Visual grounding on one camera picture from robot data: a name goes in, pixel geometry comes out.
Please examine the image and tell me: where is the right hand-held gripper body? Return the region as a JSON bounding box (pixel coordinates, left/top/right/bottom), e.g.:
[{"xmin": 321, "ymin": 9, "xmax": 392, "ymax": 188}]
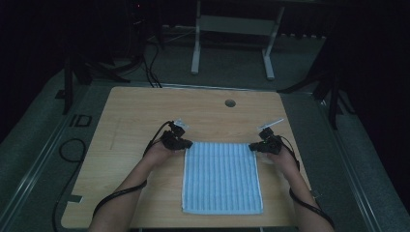
[{"xmin": 256, "ymin": 118, "xmax": 285, "ymax": 155}]

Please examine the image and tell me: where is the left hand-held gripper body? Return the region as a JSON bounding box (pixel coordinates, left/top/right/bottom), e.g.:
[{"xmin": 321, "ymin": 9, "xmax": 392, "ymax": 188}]
[{"xmin": 160, "ymin": 118, "xmax": 190, "ymax": 151}]

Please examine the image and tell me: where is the blue striped towel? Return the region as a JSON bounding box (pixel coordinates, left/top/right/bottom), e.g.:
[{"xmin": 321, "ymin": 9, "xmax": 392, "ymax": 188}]
[{"xmin": 181, "ymin": 141, "xmax": 264, "ymax": 216}]

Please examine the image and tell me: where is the person's right hand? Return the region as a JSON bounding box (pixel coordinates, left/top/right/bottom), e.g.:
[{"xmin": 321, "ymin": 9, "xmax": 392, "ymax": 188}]
[{"xmin": 261, "ymin": 145, "xmax": 300, "ymax": 178}]

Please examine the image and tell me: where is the person's left hand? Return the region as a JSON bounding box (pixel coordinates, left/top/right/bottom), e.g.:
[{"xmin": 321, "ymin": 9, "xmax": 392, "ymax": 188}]
[{"xmin": 142, "ymin": 140, "xmax": 177, "ymax": 169}]

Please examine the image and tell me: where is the black stand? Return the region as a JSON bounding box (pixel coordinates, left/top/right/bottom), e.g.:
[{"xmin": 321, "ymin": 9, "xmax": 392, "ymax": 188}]
[
  {"xmin": 276, "ymin": 69, "xmax": 356, "ymax": 131},
  {"xmin": 53, "ymin": 52, "xmax": 132, "ymax": 116}
]

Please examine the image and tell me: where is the black cable bundle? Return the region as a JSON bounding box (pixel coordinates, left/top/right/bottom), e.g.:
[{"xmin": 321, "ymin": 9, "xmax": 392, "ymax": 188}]
[{"xmin": 140, "ymin": 40, "xmax": 163, "ymax": 89}]

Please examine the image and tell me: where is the metal floor rail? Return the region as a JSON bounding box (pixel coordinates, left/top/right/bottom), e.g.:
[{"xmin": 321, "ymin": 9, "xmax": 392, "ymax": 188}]
[
  {"xmin": 0, "ymin": 85, "xmax": 85, "ymax": 226},
  {"xmin": 317, "ymin": 96, "xmax": 385, "ymax": 232}
]

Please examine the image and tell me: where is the black floor cable loop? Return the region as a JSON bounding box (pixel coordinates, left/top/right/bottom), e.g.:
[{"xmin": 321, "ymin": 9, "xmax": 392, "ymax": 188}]
[{"xmin": 51, "ymin": 137, "xmax": 88, "ymax": 232}]

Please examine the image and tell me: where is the white desk frame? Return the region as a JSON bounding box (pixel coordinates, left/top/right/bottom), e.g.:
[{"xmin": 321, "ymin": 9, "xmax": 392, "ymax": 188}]
[{"xmin": 190, "ymin": 0, "xmax": 286, "ymax": 81}]

